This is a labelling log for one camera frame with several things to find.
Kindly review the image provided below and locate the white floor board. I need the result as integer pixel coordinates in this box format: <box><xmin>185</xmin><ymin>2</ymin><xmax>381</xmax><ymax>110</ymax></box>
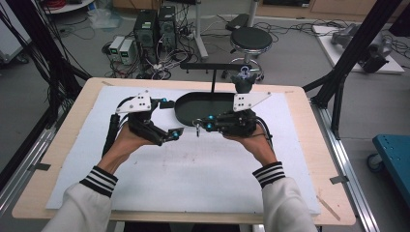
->
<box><xmin>310</xmin><ymin>24</ymin><xmax>406</xmax><ymax>74</ymax></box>

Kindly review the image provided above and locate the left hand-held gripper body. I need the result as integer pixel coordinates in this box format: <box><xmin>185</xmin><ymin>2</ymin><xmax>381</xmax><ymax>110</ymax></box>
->
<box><xmin>115</xmin><ymin>89</ymin><xmax>162</xmax><ymax>140</ymax></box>

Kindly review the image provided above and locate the flat black box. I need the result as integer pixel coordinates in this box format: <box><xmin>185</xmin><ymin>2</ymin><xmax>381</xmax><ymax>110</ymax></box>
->
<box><xmin>224</xmin><ymin>13</ymin><xmax>250</xmax><ymax>32</ymax></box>

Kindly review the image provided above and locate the black computer tower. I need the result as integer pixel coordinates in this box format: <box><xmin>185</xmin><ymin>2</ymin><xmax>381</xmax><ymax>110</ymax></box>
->
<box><xmin>132</xmin><ymin>9</ymin><xmax>161</xmax><ymax>64</ymax></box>
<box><xmin>158</xmin><ymin>5</ymin><xmax>177</xmax><ymax>53</ymax></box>

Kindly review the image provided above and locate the thin wooden stick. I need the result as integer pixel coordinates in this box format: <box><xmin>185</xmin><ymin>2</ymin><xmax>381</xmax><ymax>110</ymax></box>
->
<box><xmin>315</xmin><ymin>194</ymin><xmax>341</xmax><ymax>222</ymax></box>

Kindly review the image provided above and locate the white foam mat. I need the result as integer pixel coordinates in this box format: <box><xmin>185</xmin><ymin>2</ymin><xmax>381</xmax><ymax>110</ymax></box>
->
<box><xmin>45</xmin><ymin>85</ymin><xmax>322</xmax><ymax>216</ymax></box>

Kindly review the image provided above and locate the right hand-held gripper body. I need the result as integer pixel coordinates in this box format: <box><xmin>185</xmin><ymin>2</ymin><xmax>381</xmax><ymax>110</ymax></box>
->
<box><xmin>220</xmin><ymin>91</ymin><xmax>273</xmax><ymax>138</ymax></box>

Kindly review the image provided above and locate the blue cart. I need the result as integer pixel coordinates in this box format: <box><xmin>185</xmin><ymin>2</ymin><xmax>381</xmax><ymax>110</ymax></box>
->
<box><xmin>366</xmin><ymin>133</ymin><xmax>410</xmax><ymax>207</ymax></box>

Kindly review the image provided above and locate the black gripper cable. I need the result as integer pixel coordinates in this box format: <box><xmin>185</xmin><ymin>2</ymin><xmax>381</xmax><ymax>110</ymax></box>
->
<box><xmin>255</xmin><ymin>115</ymin><xmax>276</xmax><ymax>150</ymax></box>
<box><xmin>102</xmin><ymin>95</ymin><xmax>137</xmax><ymax>160</ymax></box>

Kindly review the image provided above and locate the black round stool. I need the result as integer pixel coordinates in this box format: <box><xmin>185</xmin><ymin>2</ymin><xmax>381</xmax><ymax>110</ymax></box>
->
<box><xmin>221</xmin><ymin>26</ymin><xmax>274</xmax><ymax>81</ymax></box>

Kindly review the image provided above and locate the grey tape piece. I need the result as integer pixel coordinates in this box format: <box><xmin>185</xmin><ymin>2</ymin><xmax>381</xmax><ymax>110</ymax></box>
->
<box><xmin>27</xmin><ymin>162</ymin><xmax>52</xmax><ymax>172</ymax></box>
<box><xmin>329</xmin><ymin>175</ymin><xmax>350</xmax><ymax>186</ymax></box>

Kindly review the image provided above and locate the grey machine part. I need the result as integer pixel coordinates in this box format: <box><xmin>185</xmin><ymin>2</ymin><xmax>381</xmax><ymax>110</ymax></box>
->
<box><xmin>331</xmin><ymin>23</ymin><xmax>394</xmax><ymax>73</ymax></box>

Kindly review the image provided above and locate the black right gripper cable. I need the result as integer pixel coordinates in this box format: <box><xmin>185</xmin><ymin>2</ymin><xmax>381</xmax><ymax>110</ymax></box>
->
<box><xmin>255</xmin><ymin>115</ymin><xmax>276</xmax><ymax>150</ymax></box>

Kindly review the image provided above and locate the person's left hand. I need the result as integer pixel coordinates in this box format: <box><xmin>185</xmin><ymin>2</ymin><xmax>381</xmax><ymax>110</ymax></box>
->
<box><xmin>108</xmin><ymin>124</ymin><xmax>159</xmax><ymax>162</ymax></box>

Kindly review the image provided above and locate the round white table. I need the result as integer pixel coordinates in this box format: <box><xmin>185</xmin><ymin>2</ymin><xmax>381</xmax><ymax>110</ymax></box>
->
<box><xmin>41</xmin><ymin>0</ymin><xmax>95</xmax><ymax>15</ymax></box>

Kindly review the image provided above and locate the aluminium rail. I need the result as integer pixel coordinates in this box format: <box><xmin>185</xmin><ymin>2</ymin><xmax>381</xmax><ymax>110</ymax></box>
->
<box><xmin>0</xmin><ymin>127</ymin><xmax>56</xmax><ymax>211</ymax></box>
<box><xmin>309</xmin><ymin>99</ymin><xmax>382</xmax><ymax>232</ymax></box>

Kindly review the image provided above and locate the grey-legged wooden desk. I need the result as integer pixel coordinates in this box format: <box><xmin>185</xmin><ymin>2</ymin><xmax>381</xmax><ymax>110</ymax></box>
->
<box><xmin>192</xmin><ymin>0</ymin><xmax>261</xmax><ymax>61</ymax></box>

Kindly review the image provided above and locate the person's right hand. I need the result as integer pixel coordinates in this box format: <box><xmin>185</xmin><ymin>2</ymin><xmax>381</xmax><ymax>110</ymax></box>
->
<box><xmin>223</xmin><ymin>124</ymin><xmax>275</xmax><ymax>161</ymax></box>

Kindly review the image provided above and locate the black tray stand with bar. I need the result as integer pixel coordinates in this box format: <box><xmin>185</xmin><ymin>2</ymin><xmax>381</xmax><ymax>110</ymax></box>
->
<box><xmin>173</xmin><ymin>62</ymin><xmax>250</xmax><ymax>128</ymax></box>

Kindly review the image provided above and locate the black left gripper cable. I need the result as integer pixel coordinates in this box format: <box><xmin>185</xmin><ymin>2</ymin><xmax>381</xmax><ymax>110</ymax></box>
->
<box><xmin>102</xmin><ymin>95</ymin><xmax>137</xmax><ymax>160</ymax></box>

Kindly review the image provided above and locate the clear plastic bag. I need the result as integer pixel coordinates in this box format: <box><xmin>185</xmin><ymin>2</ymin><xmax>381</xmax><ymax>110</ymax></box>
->
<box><xmin>87</xmin><ymin>7</ymin><xmax>124</xmax><ymax>31</ymax></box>

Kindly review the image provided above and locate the grey power supply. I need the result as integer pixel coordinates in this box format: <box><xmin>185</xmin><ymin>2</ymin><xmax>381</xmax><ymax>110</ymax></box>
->
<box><xmin>108</xmin><ymin>35</ymin><xmax>126</xmax><ymax>62</ymax></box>
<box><xmin>119</xmin><ymin>38</ymin><xmax>135</xmax><ymax>66</ymax></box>

